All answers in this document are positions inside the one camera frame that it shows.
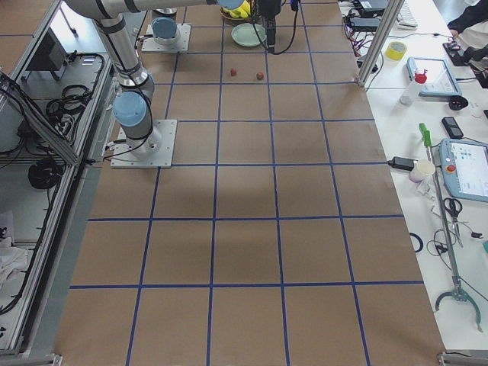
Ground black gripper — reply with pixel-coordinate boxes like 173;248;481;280
257;0;281;48

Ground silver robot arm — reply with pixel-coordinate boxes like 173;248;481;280
66;1;242;155
151;1;282;52

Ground pale green plate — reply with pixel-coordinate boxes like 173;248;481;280
231;23;266;47

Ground yellow banana bunch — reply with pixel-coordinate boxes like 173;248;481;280
227;0;251;19

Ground woven wicker basket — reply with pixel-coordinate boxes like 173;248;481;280
220;8;262;24

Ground black power adapter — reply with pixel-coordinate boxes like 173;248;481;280
349;18;380;32

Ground yellow tape roll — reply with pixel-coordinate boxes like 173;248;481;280
385;41;407;61

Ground clear bottle red cap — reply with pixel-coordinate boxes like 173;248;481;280
399;70;427;106

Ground blue teach pendant far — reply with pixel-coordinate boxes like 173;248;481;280
406;56;462;98

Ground blue teach pendant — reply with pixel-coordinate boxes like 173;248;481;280
406;56;462;98
438;139;487;202

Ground paper cup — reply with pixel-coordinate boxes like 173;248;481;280
409;160;435;183

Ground blue teach pendant near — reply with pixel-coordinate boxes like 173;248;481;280
438;139;487;202

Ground black scissors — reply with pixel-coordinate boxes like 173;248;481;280
443;197;464;248

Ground reacher grabber tool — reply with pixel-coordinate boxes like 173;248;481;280
419;123;483;332

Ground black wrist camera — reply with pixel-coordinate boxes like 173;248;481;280
290;0;300;11

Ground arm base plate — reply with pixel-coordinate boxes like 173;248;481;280
111;120;178;169
142;18;191;53

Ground aluminium frame post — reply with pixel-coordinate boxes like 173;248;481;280
357;0;404;87

